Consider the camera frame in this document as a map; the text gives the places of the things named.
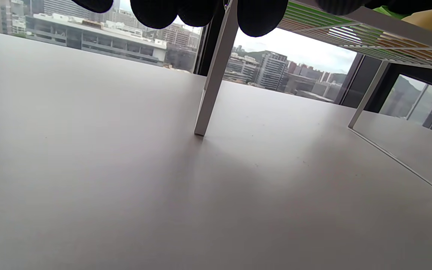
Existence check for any person's left hand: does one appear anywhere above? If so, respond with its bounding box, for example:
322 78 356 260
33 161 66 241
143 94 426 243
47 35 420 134
72 0 432 37

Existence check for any white wire kitchen shelf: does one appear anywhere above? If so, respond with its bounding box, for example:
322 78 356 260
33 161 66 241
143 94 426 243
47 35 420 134
194 0 432 195

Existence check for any green small dish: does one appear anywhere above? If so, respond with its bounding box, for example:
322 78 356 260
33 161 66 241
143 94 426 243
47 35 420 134
282 0 408 29

